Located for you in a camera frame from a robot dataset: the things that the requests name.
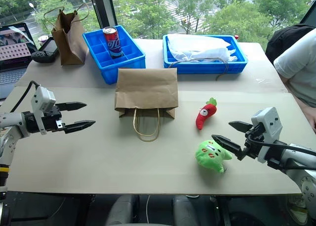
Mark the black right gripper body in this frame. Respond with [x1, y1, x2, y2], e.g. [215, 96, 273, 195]
[242, 123, 267, 160]

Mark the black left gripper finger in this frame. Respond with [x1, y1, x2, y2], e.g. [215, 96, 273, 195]
[63, 120, 96, 135]
[55, 102, 87, 113]

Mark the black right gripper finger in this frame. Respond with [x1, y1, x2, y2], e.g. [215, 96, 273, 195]
[228, 120, 254, 133]
[211, 134, 244, 161]

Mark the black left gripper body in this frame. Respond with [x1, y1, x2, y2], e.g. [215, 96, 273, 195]
[40, 106, 67, 133]

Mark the standing brown paper bag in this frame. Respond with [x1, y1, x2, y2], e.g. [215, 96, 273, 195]
[43, 2, 90, 67]

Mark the flat brown paper bag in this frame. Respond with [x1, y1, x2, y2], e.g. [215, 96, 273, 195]
[114, 67, 179, 142]

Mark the white plastic bag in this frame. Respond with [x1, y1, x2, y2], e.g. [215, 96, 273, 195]
[165, 34, 238, 63]

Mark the green monster plush toy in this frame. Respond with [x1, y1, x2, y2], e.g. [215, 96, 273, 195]
[195, 139, 234, 174]

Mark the red chili plush toy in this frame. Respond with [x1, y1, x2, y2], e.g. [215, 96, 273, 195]
[196, 97, 218, 131]

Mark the blue compartment crate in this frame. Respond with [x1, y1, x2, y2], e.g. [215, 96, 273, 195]
[81, 25, 147, 85]

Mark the black handheld game console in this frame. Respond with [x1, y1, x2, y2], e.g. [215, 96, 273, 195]
[31, 36, 60, 64]

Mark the blue plastic crate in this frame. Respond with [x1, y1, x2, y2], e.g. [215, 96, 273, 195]
[162, 34, 248, 75]

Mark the cup with purple lid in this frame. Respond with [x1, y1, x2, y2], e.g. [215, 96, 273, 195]
[38, 35, 50, 49]

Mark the red blue soda can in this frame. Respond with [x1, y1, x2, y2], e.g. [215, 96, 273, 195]
[102, 26, 123, 60]

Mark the open laptop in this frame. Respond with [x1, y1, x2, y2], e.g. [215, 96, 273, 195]
[0, 22, 38, 100]

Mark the white sneaker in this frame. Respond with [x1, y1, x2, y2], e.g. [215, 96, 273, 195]
[287, 195, 310, 222]

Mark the grey rounded shape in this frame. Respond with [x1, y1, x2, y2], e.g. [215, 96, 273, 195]
[105, 194, 140, 226]
[172, 195, 199, 226]

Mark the person in white t-shirt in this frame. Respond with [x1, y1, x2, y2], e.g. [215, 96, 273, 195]
[273, 27, 316, 109]

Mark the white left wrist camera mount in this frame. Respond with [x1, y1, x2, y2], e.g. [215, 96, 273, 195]
[31, 86, 57, 136]

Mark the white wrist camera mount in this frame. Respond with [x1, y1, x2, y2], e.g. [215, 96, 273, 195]
[31, 86, 57, 136]
[251, 106, 283, 164]

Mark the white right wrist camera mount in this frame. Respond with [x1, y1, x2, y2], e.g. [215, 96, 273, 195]
[251, 106, 283, 164]

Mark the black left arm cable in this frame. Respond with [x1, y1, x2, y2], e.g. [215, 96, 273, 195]
[9, 80, 40, 113]

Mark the thin white cable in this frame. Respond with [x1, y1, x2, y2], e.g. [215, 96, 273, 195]
[146, 194, 151, 225]

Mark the dark window frame post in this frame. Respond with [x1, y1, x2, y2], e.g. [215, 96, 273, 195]
[87, 0, 119, 30]

